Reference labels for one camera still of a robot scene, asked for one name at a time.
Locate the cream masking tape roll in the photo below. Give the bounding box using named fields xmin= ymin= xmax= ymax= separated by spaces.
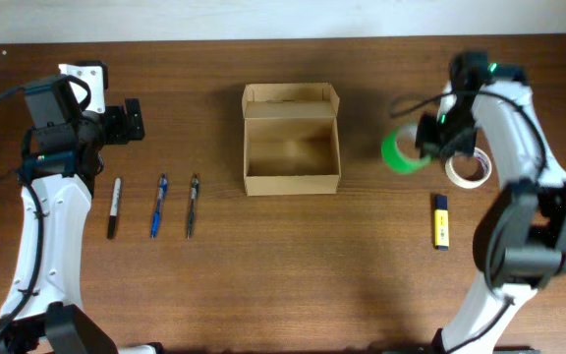
xmin=444 ymin=147 xmax=492 ymax=189

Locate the green tape roll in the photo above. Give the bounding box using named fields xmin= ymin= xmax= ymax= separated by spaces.
xmin=380 ymin=124 xmax=431 ymax=174

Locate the yellow highlighter blue cap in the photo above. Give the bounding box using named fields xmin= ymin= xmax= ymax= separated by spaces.
xmin=433 ymin=195 xmax=450 ymax=251

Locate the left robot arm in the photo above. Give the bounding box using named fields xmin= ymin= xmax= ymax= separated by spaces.
xmin=0 ymin=61 xmax=144 ymax=353

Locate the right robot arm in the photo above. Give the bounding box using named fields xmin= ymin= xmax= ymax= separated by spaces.
xmin=416 ymin=52 xmax=566 ymax=353

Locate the black white marker pen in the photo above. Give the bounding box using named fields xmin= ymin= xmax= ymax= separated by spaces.
xmin=107 ymin=177 xmax=122 ymax=240

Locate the blue ballpoint pen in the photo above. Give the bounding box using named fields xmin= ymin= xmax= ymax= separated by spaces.
xmin=150 ymin=173 xmax=168 ymax=239

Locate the black ballpoint pen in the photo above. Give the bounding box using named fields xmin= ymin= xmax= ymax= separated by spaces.
xmin=186 ymin=174 xmax=199 ymax=239

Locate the open cardboard box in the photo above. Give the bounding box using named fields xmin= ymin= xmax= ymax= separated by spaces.
xmin=242 ymin=83 xmax=341 ymax=197

